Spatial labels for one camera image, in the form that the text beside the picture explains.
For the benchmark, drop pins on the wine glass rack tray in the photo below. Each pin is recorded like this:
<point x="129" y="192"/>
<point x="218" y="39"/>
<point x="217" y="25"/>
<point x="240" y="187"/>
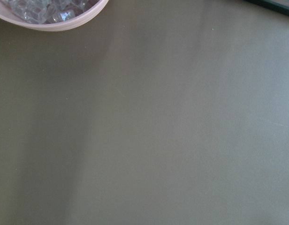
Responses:
<point x="279" y="6"/>

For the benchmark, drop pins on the pink bowl with ice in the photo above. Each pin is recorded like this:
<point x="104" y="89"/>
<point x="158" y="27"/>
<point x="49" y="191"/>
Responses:
<point x="8" y="16"/>

